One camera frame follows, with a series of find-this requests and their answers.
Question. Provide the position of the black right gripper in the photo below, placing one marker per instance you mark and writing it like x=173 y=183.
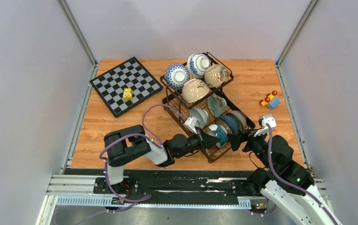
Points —
x=235 y=139

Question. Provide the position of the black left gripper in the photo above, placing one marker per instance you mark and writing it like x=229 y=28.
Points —
x=208 y=141

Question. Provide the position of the teal white striped bowl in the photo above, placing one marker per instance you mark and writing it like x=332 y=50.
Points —
x=219 y=132

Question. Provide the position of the dark blue glazed bowl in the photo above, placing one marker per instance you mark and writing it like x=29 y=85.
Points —
x=230 y=123

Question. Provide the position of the black wire dish rack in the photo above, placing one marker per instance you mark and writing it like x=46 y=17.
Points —
x=174 y=98

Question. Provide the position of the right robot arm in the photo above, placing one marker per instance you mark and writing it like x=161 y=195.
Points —
x=282 y=180

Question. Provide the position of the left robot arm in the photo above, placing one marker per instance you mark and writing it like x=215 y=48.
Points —
x=126 y=145

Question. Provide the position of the blue white patterned bowl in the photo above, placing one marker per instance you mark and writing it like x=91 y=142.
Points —
x=240 y=118

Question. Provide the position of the pale green ribbed bowl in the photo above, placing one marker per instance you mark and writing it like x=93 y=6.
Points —
x=201 y=115

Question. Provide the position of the green floral bowl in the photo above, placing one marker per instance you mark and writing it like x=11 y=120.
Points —
x=216 y=105

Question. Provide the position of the orange blue toy blocks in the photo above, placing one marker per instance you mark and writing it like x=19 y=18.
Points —
x=271 y=100

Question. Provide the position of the cream leaf bowl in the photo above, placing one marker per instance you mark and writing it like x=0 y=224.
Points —
x=194 y=90

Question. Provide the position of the cream painted bowl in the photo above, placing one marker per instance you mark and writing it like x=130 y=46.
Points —
x=216 y=75

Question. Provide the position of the blue diamond pattern bowl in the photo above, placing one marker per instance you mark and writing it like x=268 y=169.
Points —
x=176 y=75

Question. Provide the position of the blue white porcelain bowl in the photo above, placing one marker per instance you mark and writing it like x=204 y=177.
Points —
x=197 y=65

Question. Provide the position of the yellow toy block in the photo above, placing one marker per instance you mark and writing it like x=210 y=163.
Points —
x=127 y=94

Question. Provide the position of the black white chessboard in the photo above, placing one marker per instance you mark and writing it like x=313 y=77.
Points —
x=131 y=73

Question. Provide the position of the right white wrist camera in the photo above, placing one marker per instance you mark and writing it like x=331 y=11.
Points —
x=264 y=122

